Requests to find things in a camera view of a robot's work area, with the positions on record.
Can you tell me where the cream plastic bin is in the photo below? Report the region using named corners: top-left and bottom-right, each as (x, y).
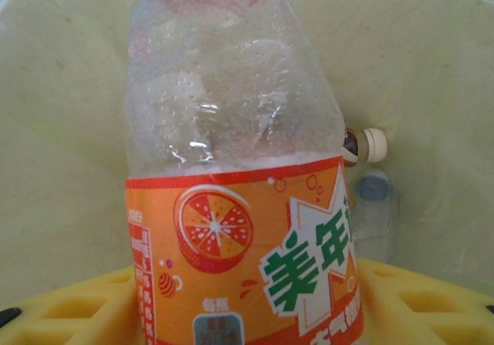
top-left (0, 0), bottom-right (494, 311)

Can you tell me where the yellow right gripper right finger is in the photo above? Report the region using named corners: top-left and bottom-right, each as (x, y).
top-left (354, 257), bottom-right (494, 345)

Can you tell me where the brown coffee drink bottle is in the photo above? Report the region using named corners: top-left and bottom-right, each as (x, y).
top-left (342, 127), bottom-right (388, 167)

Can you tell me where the orange soda label clear bottle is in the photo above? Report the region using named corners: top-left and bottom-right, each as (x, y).
top-left (123, 0), bottom-right (366, 345)

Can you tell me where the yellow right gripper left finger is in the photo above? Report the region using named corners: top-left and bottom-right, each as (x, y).
top-left (0, 264), bottom-right (140, 345)

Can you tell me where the clear bluish bottle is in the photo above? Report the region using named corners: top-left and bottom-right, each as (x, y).
top-left (349, 168), bottom-right (402, 267)

